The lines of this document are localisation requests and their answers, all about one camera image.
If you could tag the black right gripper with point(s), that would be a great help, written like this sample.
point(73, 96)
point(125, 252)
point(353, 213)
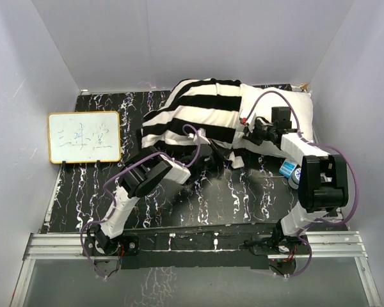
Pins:
point(249, 134)

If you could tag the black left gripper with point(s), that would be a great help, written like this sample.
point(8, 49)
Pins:
point(221, 155)

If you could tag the white pillow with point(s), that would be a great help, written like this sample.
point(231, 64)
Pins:
point(270, 112)

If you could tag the black white striped pillowcase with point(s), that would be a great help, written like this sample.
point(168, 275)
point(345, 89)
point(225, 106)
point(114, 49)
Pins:
point(212, 106)

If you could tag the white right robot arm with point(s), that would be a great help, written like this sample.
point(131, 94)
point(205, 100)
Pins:
point(323, 181)

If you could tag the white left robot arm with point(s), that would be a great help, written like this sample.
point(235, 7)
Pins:
point(143, 172)

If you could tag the yellow framed whiteboard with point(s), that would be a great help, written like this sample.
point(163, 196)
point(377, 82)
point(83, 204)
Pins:
point(84, 137)

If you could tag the aluminium table frame rail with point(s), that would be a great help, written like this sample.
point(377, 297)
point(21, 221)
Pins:
point(204, 246)

